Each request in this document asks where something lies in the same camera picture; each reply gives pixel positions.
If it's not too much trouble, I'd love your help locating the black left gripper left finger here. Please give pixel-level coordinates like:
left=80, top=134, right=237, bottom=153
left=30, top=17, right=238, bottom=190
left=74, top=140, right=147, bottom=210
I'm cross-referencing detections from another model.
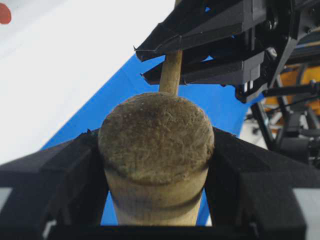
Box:
left=0, top=130, right=109, bottom=240

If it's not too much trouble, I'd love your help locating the left red dot mark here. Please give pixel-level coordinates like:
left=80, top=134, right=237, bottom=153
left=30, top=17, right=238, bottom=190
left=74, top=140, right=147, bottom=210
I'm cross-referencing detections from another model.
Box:
left=0, top=3, right=12, bottom=25

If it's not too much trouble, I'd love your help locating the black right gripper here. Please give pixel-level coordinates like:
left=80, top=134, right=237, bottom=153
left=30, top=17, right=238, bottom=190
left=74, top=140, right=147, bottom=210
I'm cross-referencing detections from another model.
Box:
left=139, top=0, right=320, bottom=104

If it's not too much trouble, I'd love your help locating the large white foam board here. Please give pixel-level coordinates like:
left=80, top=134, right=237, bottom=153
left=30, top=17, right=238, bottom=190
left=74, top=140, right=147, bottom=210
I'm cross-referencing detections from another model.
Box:
left=0, top=0, right=175, bottom=163

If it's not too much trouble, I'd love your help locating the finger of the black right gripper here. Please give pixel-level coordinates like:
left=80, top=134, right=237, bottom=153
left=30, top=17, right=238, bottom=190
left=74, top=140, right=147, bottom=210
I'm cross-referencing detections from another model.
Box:
left=135, top=0, right=265, bottom=62

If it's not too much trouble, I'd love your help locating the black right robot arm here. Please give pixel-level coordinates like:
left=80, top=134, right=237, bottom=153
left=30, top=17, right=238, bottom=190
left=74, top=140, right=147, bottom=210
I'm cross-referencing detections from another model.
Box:
left=135, top=0, right=320, bottom=166

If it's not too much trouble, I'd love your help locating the wooden mallet hammer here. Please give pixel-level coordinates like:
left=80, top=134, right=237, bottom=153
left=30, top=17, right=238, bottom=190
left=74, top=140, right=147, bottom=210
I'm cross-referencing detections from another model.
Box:
left=97, top=0, right=216, bottom=227

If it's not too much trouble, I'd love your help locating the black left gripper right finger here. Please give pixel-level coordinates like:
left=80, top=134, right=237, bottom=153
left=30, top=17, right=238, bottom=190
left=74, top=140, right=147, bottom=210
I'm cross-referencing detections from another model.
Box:
left=205, top=128, right=320, bottom=240

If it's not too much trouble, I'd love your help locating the blue table cloth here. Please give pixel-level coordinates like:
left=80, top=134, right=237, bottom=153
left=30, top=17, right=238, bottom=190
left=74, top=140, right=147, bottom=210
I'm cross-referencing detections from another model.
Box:
left=41, top=4, right=266, bottom=227

